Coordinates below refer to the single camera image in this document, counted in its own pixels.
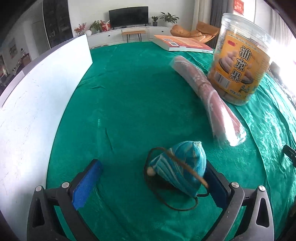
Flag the dark glass cabinet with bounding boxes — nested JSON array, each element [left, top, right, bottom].
[[42, 0, 73, 48]]

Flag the teal fabric sachet with cord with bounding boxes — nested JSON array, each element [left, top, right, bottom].
[[143, 140, 210, 212]]

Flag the orange cover book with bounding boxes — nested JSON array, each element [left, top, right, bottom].
[[152, 35, 214, 54]]

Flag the clear snack jar orange label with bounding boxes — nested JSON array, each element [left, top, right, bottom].
[[208, 13, 272, 105]]

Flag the red wall poster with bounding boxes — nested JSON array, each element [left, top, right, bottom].
[[233, 0, 244, 15]]

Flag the white storage box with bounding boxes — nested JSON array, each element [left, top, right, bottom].
[[1, 35, 92, 240]]

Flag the red flower plant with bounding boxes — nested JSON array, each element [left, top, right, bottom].
[[74, 23, 86, 36]]

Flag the green tablecloth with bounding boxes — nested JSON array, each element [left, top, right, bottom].
[[47, 42, 295, 240]]

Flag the white tv cabinet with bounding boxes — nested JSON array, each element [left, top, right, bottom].
[[87, 26, 171, 49]]

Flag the small dark potted plant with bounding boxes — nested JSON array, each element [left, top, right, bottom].
[[151, 16, 159, 27]]

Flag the orange lounge chair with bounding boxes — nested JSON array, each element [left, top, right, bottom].
[[170, 21, 220, 43]]

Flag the pink rolled cloth in plastic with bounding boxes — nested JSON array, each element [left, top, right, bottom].
[[171, 56, 246, 147]]

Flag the green red potted plant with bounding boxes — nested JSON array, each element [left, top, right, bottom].
[[89, 20, 110, 34]]

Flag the black television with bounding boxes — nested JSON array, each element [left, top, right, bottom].
[[108, 6, 149, 28]]

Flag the small wooden stool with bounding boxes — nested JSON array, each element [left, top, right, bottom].
[[121, 30, 147, 43]]

